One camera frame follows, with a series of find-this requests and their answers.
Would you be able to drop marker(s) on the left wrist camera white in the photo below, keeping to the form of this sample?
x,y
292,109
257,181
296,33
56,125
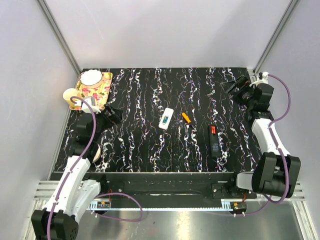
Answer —
x,y
89,105

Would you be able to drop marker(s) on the white scalloped bowl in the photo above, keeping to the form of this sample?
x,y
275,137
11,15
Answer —
x,y
91,77

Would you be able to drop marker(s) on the cream bowl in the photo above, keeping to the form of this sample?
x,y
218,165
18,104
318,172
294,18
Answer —
x,y
97,155

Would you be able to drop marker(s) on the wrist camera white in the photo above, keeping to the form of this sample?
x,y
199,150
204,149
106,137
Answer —
x,y
262,78
89,105

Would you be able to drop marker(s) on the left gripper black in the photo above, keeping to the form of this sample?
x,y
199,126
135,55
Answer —
x,y
115,118

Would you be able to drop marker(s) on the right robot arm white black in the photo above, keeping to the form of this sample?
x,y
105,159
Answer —
x,y
277,171

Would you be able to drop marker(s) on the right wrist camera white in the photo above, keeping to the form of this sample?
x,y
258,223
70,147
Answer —
x,y
262,78

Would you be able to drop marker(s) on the black remote control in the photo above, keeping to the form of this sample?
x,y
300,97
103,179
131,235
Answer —
x,y
214,142

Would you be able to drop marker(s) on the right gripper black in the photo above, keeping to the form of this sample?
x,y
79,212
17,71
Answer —
x,y
242,83

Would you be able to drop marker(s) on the white remote control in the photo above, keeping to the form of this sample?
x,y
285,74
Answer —
x,y
166,118

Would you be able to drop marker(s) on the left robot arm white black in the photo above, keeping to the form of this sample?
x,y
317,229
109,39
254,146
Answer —
x,y
59,219

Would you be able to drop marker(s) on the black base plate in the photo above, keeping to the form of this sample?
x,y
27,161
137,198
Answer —
x,y
172,191

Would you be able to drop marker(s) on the floral pink yellow tray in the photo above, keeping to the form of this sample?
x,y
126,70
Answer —
x,y
99,91

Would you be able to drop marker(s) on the yellow mug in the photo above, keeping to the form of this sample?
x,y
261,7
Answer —
x,y
72,92

